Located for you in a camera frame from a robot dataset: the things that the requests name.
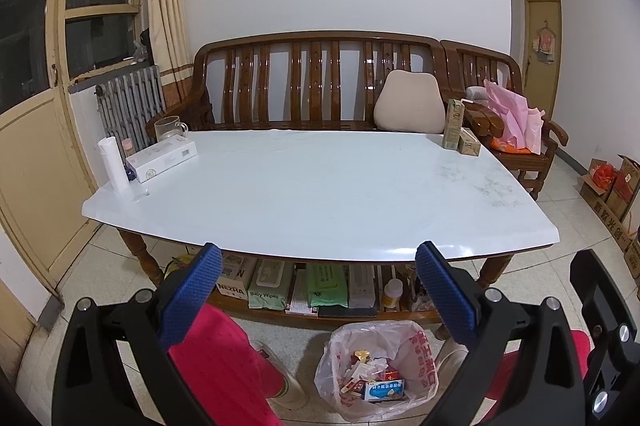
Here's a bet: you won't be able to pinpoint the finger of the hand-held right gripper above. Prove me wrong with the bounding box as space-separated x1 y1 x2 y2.
569 249 640 426

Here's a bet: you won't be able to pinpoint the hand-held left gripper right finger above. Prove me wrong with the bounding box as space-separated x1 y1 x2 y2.
416 240 590 426

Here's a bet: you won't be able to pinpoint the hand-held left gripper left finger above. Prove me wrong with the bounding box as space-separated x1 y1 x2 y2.
51 242 223 426

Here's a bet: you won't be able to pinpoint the white plastic bag red print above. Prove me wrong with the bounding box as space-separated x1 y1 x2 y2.
314 320 441 422

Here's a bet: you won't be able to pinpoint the blue white medicine box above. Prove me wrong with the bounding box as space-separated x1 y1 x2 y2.
361 380 406 403

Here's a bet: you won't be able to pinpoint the clear plastic container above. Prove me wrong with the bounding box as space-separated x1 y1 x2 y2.
410 276 441 312

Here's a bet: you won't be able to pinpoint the person's right leg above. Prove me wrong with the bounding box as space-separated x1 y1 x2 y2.
485 330 592 407

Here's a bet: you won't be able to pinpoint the person's leg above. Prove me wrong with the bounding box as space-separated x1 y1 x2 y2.
167 306 283 426
485 330 592 407

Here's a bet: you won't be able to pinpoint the printed cardboard box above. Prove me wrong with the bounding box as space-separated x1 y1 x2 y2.
215 255 258 300

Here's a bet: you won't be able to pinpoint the white pill bottle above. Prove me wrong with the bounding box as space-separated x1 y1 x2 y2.
382 279 404 311

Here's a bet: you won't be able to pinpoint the cream slipper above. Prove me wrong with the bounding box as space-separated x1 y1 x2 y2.
250 340 307 411
437 336 468 372

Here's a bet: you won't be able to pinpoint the white-topped wooden table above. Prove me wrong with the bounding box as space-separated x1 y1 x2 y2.
82 129 561 342

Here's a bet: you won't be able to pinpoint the person's left leg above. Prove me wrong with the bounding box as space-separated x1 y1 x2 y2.
167 306 283 426

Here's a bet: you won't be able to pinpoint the pale green wipes pack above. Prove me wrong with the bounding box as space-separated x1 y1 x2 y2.
248 259 292 311

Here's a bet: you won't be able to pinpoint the white carton box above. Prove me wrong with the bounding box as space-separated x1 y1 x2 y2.
347 263 377 309

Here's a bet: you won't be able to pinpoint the red white flat box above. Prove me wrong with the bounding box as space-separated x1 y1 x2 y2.
285 263 321 317

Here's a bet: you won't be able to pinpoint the long white box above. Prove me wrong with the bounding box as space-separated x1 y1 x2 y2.
125 139 198 183

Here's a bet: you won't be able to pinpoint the small beige carton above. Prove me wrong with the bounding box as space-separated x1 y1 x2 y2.
457 127 482 156

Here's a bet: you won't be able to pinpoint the white tube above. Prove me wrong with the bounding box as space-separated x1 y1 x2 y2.
97 137 128 193

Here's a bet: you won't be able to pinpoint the row of cardboard boxes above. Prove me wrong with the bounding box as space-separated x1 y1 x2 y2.
579 153 640 279

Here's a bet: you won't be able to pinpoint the orange cloth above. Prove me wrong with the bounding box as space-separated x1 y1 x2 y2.
487 136 531 154

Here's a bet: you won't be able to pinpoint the glass mug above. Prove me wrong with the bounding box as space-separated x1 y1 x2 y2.
154 116 190 143

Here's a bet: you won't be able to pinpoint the tall beige drink carton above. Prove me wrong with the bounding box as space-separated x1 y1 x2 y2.
442 99 466 151

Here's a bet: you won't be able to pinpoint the pink plastic bag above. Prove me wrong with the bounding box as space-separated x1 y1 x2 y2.
482 79 545 155

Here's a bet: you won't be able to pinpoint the beige cushion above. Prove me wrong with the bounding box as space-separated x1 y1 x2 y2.
374 70 447 133

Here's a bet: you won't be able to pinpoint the grey radiator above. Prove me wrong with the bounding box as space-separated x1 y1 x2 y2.
95 65 166 152

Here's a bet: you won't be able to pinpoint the beige balcony door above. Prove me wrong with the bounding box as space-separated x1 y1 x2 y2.
0 0 103 294

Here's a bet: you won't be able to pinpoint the wooden slatted sofa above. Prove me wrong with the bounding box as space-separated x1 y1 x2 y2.
160 31 446 132

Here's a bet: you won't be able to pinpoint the wooden armchair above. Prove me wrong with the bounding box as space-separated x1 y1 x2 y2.
440 40 570 201

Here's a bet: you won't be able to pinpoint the yellow wooden door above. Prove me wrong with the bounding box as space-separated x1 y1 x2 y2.
522 0 562 119

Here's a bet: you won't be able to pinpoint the hanging clothes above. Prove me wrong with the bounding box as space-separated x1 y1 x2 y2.
532 20 557 64

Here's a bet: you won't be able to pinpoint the beige patterned curtain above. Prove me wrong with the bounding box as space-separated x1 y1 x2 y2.
145 0 193 104

